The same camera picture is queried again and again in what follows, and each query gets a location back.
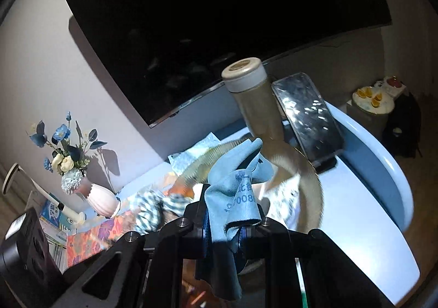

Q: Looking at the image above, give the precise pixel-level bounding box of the black phone stand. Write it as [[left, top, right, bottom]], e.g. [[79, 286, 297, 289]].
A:
[[284, 119, 339, 173]]

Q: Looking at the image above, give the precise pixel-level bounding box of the row of books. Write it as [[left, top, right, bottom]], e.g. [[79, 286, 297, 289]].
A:
[[38, 198, 69, 271]]

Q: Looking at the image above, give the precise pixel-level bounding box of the black backpack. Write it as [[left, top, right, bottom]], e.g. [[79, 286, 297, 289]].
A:
[[383, 94, 423, 158]]

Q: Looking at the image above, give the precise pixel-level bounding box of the beige bottle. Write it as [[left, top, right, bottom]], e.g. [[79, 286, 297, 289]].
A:
[[221, 57, 291, 146]]

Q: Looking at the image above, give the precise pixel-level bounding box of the blue white striped cloth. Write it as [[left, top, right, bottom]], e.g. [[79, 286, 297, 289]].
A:
[[132, 192, 192, 235]]

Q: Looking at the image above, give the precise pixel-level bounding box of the red and white box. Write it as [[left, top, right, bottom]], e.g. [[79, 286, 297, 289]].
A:
[[373, 77, 408, 99]]

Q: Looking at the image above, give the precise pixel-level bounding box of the blue printed cloth pouch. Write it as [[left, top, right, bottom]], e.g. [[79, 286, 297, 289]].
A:
[[197, 138, 274, 302]]

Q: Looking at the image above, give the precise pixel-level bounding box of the black television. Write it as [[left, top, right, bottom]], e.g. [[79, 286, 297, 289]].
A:
[[55, 0, 392, 129]]

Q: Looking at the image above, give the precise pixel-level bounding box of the light blue tissue pack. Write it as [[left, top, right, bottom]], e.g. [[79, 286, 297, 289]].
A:
[[168, 133, 221, 175]]

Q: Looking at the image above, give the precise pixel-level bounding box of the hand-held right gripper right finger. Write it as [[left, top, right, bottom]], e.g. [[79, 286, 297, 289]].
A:
[[240, 216, 394, 308]]

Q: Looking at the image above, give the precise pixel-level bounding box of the floral orange cloth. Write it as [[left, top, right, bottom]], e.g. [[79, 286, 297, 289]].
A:
[[67, 171, 192, 267]]

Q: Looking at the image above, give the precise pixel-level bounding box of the blue and white flower bouquet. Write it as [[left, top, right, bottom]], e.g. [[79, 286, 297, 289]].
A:
[[27, 111, 108, 194]]

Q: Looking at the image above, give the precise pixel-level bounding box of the black smartphone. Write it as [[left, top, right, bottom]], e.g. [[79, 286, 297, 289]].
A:
[[271, 72, 344, 162]]

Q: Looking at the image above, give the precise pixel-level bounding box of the pink ribbed vase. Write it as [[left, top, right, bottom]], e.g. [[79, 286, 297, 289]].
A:
[[77, 178, 121, 219]]

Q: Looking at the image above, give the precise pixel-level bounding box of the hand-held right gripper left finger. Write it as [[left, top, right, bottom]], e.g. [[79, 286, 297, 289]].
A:
[[48, 184, 211, 308]]

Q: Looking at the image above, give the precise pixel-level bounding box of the white desk lamp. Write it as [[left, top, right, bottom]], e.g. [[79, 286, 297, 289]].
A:
[[2, 162, 86, 226]]

